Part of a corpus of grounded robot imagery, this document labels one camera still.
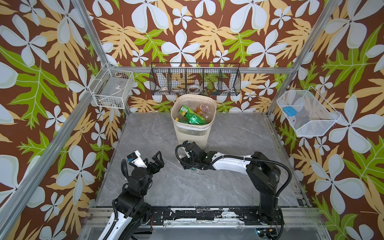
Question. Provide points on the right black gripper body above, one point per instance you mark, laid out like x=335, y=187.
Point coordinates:
x=192, y=154

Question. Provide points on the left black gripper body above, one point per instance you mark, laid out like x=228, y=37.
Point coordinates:
x=151, y=170

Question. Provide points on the green soda bottle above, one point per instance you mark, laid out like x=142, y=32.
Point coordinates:
x=192, y=117
x=182, y=120

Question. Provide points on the brown tea bottle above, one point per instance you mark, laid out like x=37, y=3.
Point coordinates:
x=202, y=109

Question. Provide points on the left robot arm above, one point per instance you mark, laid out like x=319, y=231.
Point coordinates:
x=133, y=191

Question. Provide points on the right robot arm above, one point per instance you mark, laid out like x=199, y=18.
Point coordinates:
x=269, y=177

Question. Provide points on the beige plastic waste bin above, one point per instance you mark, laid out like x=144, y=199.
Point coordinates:
x=193, y=133

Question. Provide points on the blue object in basket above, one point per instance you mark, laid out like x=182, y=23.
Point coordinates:
x=290, y=111

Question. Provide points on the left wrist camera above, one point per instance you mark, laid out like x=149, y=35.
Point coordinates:
x=134, y=159

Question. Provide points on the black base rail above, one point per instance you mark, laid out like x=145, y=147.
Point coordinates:
x=157, y=216

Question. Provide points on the black wire wall basket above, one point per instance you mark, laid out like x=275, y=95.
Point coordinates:
x=207, y=79

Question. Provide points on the white wire basket left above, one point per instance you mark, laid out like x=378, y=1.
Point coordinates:
x=111, y=87

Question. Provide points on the white wire basket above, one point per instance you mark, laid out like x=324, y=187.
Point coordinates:
x=111, y=87
x=316, y=116

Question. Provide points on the white wire basket right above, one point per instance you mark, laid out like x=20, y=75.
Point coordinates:
x=316, y=116

